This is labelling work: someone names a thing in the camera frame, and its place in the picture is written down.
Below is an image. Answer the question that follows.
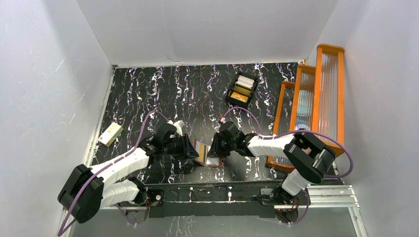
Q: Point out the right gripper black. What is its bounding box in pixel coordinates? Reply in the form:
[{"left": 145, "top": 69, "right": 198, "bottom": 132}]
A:
[{"left": 207, "top": 132, "right": 236, "bottom": 157}]

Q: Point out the brown leather card holder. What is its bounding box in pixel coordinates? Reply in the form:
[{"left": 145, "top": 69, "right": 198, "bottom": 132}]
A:
[{"left": 193, "top": 139, "right": 225, "bottom": 168}]

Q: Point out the gold VIP card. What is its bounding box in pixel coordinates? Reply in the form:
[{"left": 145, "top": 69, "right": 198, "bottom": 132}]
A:
[{"left": 229, "top": 92, "right": 249, "bottom": 103}]

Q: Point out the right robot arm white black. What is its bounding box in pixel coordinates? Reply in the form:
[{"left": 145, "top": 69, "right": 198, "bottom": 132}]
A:
[{"left": 207, "top": 121, "right": 336, "bottom": 204}]

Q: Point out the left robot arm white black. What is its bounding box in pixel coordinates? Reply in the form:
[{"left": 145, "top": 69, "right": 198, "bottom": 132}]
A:
[{"left": 57, "top": 120, "right": 199, "bottom": 223}]

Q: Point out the black plastic card box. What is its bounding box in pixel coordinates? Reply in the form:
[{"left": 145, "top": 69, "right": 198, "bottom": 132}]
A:
[{"left": 224, "top": 72, "right": 259, "bottom": 109}]

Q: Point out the stack of cards in box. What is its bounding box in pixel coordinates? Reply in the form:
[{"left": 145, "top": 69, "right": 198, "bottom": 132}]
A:
[{"left": 236, "top": 75, "right": 255, "bottom": 89}]

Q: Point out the small white green box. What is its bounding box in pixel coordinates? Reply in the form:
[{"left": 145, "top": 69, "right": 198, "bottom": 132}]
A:
[{"left": 98, "top": 122, "right": 123, "bottom": 147}]

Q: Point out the orange wooden tiered rack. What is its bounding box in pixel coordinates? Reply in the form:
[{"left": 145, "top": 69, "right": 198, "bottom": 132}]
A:
[{"left": 273, "top": 44, "right": 345, "bottom": 156}]

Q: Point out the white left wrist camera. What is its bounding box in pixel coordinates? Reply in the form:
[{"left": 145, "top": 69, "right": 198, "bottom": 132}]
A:
[{"left": 172, "top": 120, "right": 185, "bottom": 136}]

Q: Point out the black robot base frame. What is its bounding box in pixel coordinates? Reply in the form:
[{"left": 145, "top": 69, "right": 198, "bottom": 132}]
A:
[{"left": 116, "top": 181, "right": 310, "bottom": 220}]

